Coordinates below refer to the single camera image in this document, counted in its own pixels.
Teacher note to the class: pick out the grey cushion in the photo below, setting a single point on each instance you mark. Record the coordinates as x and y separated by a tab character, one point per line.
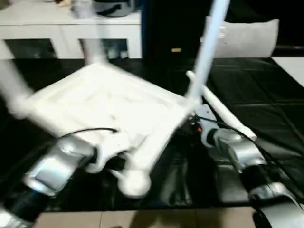
251	38

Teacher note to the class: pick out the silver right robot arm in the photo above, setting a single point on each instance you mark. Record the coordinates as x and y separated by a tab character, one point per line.
242	149

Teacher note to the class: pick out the small yellow label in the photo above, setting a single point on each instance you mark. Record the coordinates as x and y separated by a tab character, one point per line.
176	50

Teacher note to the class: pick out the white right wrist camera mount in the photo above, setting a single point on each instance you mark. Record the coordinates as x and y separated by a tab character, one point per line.
206	118

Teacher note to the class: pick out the white glass-door cabinet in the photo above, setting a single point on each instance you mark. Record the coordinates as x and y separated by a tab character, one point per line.
47	26

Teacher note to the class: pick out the white plastic table leg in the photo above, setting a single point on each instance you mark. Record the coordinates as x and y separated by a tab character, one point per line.
93	42
228	111
12	83
206	59

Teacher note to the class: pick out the black work mat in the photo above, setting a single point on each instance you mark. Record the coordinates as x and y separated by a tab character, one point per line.
261	90

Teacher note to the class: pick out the grey helmet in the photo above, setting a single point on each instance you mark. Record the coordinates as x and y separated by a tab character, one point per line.
114	7

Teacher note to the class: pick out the white plastic table top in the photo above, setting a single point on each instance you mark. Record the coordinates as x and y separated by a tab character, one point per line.
95	107

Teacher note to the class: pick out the black clutter pile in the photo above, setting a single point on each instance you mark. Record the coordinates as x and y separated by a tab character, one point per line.
80	9

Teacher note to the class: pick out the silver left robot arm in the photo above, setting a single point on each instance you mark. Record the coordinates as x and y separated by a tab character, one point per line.
54	161

